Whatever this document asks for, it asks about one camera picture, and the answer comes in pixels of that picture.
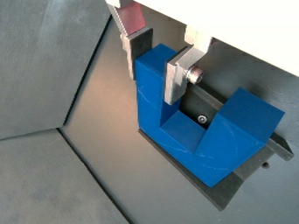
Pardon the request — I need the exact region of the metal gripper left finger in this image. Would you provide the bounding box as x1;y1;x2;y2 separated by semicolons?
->
105;0;153;80

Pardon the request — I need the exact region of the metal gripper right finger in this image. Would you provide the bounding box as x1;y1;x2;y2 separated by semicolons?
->
162;25;214;106

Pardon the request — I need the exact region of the blue U-shaped block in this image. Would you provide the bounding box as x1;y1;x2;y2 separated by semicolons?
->
134;44;284;186

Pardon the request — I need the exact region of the black regrasp fixture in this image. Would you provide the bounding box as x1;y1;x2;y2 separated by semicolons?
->
140;84;293;210

